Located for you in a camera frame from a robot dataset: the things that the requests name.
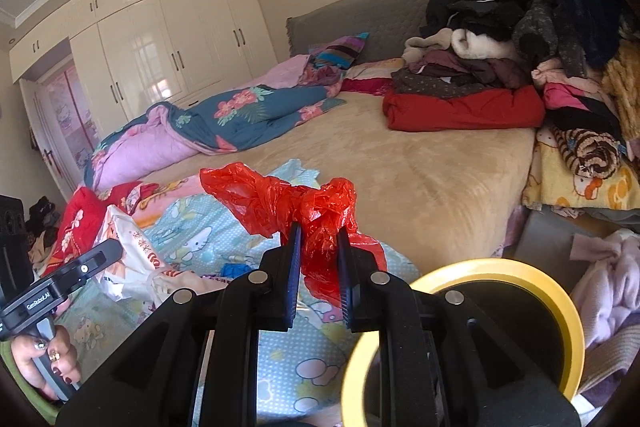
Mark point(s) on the red plastic bag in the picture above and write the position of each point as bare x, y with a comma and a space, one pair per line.
265, 205

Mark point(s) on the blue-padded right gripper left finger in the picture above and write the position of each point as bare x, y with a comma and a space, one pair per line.
277, 308

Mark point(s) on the lilac fluffy garment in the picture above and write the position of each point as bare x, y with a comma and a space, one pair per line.
608, 292

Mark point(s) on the white built-in wardrobe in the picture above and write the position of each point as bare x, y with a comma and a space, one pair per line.
131, 54

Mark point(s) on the beige bed cover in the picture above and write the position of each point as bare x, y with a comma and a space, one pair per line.
436, 197

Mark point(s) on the light blue cartoon cat sheet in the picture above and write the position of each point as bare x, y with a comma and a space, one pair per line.
300, 372

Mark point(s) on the white printed plastic bag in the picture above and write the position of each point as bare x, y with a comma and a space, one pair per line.
139, 273

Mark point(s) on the yellow-rimmed black trash bin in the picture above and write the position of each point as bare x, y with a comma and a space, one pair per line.
490, 342

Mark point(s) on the red cloth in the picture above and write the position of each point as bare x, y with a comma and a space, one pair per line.
84, 215

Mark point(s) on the blue floral pink quilt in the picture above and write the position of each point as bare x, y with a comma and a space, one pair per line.
290, 94

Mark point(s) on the tiger striped garment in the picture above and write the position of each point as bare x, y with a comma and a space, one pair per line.
588, 153

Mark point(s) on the yellow cartoon blanket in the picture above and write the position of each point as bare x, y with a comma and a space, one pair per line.
551, 183

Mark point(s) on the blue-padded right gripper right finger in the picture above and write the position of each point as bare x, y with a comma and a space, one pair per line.
355, 267

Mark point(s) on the red folded garment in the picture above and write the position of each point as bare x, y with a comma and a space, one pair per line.
487, 110

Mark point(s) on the pile of dark clothes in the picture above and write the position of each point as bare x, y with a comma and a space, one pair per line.
583, 34

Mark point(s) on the pink sliding door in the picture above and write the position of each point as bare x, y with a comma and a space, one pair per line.
69, 121

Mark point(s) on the striped colourful pillow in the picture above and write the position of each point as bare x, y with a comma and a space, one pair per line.
337, 51

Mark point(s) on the green sleeve forearm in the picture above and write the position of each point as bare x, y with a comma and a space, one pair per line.
47, 409

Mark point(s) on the pink cartoon blanket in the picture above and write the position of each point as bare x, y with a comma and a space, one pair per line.
146, 202

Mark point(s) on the grey upholstered headboard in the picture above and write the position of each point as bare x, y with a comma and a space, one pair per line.
389, 23

